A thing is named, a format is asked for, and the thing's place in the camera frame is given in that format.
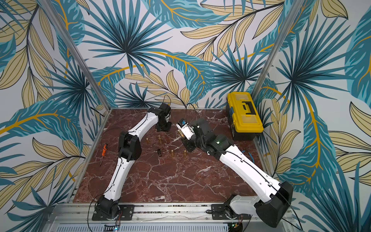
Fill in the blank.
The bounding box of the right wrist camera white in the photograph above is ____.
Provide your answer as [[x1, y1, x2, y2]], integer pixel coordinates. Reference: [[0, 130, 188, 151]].
[[176, 119, 195, 140]]

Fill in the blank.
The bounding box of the aluminium corner post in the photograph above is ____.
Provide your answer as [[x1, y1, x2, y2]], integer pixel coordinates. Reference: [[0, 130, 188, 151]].
[[251, 0, 304, 100], [39, 0, 111, 111]]

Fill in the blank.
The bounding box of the aluminium frame rail front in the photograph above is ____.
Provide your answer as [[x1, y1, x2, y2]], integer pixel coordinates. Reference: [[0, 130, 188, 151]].
[[43, 203, 298, 232]]

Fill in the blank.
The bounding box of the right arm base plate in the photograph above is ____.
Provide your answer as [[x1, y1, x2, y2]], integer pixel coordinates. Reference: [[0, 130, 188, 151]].
[[208, 204, 252, 220]]

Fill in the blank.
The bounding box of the yellow black toolbox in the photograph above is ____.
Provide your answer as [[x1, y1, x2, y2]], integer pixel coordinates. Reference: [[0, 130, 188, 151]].
[[226, 92, 264, 141]]

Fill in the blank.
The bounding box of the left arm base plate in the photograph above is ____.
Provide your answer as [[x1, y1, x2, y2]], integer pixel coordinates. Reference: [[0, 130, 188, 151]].
[[92, 204, 134, 222]]

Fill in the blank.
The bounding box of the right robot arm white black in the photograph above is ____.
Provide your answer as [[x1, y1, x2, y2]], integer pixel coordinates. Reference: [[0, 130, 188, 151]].
[[176, 119, 293, 228]]

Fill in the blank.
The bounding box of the orange handled screwdriver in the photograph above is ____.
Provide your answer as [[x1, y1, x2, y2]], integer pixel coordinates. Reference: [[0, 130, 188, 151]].
[[100, 144, 108, 166]]

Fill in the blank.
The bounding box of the aluminium corner post right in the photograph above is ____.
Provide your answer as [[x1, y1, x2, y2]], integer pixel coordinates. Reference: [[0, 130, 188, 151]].
[[251, 0, 304, 100]]

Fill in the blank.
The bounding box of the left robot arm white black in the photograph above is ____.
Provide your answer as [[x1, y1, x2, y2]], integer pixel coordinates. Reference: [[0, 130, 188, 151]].
[[95, 103, 172, 220]]

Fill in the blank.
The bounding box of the aluminium corner post left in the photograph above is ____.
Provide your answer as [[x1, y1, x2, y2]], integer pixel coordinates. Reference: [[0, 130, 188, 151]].
[[39, 0, 111, 111]]

